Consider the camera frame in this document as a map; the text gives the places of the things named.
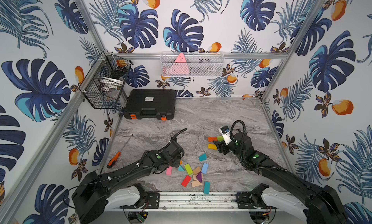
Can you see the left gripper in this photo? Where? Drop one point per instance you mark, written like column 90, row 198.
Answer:
column 177, row 150

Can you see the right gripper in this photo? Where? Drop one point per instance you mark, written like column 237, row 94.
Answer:
column 222, row 148

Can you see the yellow block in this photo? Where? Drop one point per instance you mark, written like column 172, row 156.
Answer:
column 212, row 146

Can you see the orange block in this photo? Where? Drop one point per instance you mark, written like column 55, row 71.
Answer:
column 211, row 139

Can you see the lime green block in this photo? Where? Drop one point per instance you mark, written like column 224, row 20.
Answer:
column 188, row 169

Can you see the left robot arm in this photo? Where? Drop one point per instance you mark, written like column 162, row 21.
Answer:
column 91, row 195

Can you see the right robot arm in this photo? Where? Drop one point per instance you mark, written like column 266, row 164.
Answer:
column 306, row 201

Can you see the small teal block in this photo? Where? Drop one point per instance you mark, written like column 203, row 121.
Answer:
column 180, row 168

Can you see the pink block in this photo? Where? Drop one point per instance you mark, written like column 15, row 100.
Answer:
column 169, row 171

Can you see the teal block upper right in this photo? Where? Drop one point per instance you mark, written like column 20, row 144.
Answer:
column 202, row 157

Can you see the light blue block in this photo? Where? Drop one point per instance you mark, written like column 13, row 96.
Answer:
column 205, row 168

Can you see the red block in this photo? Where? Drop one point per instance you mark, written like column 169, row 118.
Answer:
column 186, row 181

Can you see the purple triangle block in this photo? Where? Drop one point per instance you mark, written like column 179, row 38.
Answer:
column 199, row 177

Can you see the natural wood block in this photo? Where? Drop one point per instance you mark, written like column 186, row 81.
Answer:
column 196, row 183

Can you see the black tool case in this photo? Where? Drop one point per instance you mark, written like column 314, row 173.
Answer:
column 150, row 103

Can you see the pink triangle sign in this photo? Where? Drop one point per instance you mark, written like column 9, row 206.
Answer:
column 180, row 66

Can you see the teal block near rail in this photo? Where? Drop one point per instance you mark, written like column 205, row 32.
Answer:
column 206, row 189

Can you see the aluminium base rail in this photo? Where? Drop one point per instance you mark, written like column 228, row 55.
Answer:
column 222, row 201

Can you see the orange handled screwdriver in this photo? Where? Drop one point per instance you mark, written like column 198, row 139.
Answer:
column 115, row 158

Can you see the white wire shelf basket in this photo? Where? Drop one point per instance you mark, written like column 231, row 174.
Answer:
column 201, row 64

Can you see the black wire basket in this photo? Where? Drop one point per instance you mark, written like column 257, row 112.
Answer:
column 106, row 87

